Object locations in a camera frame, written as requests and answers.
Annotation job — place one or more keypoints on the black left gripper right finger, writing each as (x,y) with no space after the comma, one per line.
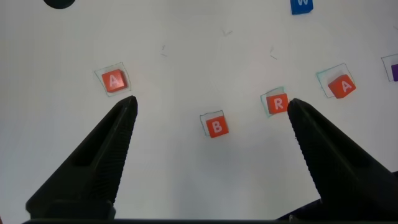
(348,177)

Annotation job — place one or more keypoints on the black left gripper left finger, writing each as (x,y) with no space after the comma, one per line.
(90,174)

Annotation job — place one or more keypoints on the orange block letter A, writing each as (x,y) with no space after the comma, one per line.
(114,81)
(342,87)

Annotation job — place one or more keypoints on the orange block letter R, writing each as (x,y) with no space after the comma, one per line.
(276,104)

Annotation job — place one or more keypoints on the purple block letter I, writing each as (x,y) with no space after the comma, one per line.
(395,73)

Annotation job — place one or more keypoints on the orange block letter B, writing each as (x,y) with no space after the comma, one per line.
(216,127)

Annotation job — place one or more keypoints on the black table grommet hole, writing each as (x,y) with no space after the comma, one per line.
(59,3)

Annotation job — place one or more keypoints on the blue block letter W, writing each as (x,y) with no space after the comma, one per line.
(301,6)

